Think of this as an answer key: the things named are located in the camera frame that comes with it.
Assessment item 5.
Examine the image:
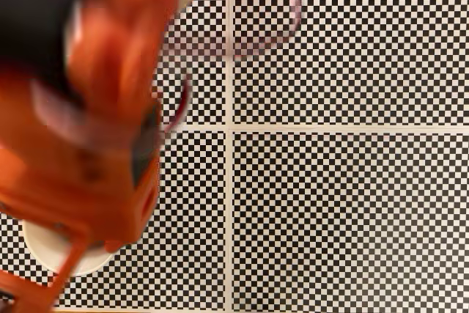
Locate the white paper cup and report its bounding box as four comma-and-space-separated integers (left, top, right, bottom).
21, 217, 115, 278

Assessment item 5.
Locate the black white checkerboard paper sheet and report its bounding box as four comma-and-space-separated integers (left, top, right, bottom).
229, 129, 469, 312
153, 0, 229, 128
229, 0, 469, 129
0, 129, 230, 310

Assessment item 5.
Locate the orange camera mount with board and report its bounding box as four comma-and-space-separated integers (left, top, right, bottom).
0, 235, 91, 313

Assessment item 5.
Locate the red black white servo wire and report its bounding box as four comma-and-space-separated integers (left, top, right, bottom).
160, 73, 192, 135
160, 0, 304, 58

